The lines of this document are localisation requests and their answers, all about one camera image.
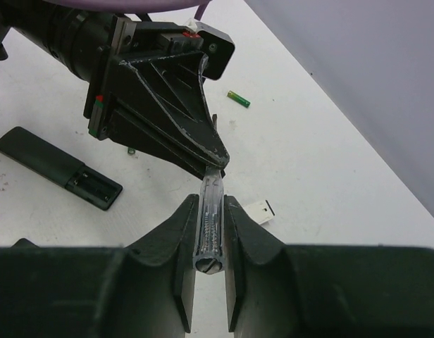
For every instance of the black remote control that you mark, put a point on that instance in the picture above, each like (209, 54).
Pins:
(59, 167)

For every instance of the clear handle screwdriver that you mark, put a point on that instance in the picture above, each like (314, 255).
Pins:
(208, 255)

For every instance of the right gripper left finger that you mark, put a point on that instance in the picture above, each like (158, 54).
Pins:
(143, 290)

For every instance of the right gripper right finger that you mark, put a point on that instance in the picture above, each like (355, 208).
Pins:
(275, 289)

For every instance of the white stick with orange tip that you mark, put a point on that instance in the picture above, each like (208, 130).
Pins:
(261, 211)

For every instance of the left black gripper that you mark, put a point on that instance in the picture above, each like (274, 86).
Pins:
(149, 95)

